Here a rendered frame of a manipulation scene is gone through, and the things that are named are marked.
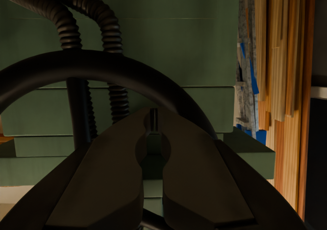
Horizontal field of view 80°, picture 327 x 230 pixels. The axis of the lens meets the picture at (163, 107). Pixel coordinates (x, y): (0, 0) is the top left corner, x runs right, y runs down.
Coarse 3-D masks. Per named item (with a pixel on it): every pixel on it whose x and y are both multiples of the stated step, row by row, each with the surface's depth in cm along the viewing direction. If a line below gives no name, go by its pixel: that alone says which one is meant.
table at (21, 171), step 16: (0, 144) 45; (240, 144) 44; (256, 144) 43; (0, 160) 38; (16, 160) 38; (32, 160) 38; (48, 160) 38; (144, 160) 36; (160, 160) 36; (256, 160) 39; (272, 160) 39; (0, 176) 38; (16, 176) 38; (32, 176) 38; (144, 176) 30; (160, 176) 30; (272, 176) 40; (144, 192) 29; (160, 192) 29
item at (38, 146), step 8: (16, 136) 37; (24, 136) 37; (32, 136) 37; (40, 136) 37; (48, 136) 37; (56, 136) 37; (64, 136) 37; (72, 136) 37; (152, 136) 38; (160, 136) 38; (16, 144) 37; (24, 144) 37; (32, 144) 37; (40, 144) 37; (48, 144) 37; (56, 144) 37; (64, 144) 38; (72, 144) 38; (152, 144) 38; (160, 144) 38; (16, 152) 37; (24, 152) 38; (32, 152) 38; (40, 152) 38; (48, 152) 38; (56, 152) 38; (64, 152) 38; (72, 152) 38; (152, 152) 38; (160, 152) 38
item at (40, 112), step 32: (32, 96) 36; (64, 96) 36; (96, 96) 36; (128, 96) 37; (192, 96) 37; (224, 96) 37; (32, 128) 37; (64, 128) 37; (96, 128) 37; (224, 128) 38
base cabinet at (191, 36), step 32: (0, 0) 33; (128, 0) 34; (160, 0) 34; (192, 0) 34; (224, 0) 34; (0, 32) 34; (32, 32) 34; (96, 32) 35; (128, 32) 35; (160, 32) 35; (192, 32) 35; (224, 32) 35; (0, 64) 35; (160, 64) 36; (192, 64) 36; (224, 64) 36
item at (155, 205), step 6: (144, 198) 30; (150, 198) 30; (156, 198) 30; (162, 198) 33; (144, 204) 30; (150, 204) 30; (156, 204) 30; (162, 204) 30; (150, 210) 30; (156, 210) 30; (162, 210) 30; (162, 216) 30; (144, 228) 30
